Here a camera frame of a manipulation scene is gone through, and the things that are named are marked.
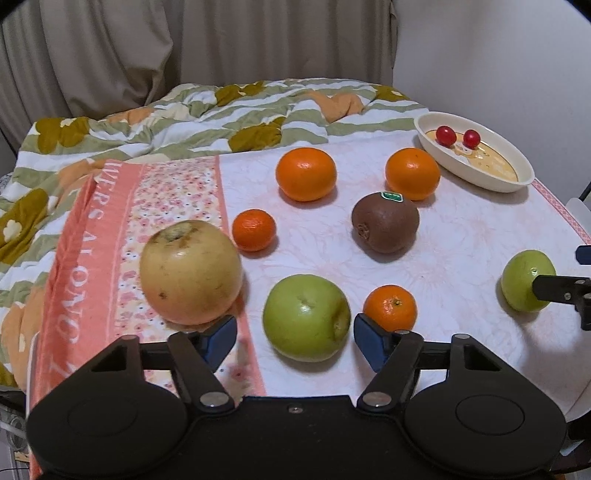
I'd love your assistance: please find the brown kiwi with sticker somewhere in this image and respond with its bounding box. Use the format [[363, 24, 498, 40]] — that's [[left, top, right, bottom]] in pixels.
[[352, 190, 420, 254]]

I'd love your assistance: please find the cream oval bowl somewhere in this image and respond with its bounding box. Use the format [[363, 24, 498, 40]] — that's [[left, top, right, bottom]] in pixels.
[[414, 112, 535, 193]]

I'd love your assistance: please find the large green apple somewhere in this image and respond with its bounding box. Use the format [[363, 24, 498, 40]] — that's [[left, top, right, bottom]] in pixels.
[[263, 274, 352, 361]]

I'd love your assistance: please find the large orange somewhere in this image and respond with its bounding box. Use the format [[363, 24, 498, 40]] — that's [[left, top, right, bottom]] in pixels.
[[385, 148, 441, 201], [276, 148, 337, 202]]

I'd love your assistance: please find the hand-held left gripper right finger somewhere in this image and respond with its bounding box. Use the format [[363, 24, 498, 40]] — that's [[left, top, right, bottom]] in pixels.
[[353, 313, 502, 410]]

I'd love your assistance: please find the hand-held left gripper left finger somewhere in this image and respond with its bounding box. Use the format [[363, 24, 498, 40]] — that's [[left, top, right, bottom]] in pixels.
[[89, 315, 238, 413]]

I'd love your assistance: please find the green floral striped blanket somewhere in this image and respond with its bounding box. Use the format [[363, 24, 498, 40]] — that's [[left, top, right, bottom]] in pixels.
[[0, 79, 430, 388]]

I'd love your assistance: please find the small green apple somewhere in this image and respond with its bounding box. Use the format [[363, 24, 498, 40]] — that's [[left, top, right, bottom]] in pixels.
[[502, 250, 557, 313]]

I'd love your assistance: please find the small mandarin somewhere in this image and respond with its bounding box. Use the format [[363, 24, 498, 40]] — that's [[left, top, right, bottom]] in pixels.
[[363, 285, 417, 333], [232, 209, 277, 252]]

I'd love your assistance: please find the yellow apple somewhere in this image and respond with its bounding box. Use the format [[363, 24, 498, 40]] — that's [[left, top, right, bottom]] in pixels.
[[140, 220, 244, 325]]

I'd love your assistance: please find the pink floral towel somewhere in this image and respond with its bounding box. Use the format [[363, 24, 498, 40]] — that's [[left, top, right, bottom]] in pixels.
[[28, 117, 591, 478]]

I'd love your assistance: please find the beige curtain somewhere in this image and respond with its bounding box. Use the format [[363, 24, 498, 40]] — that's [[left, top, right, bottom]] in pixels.
[[0, 0, 399, 153]]

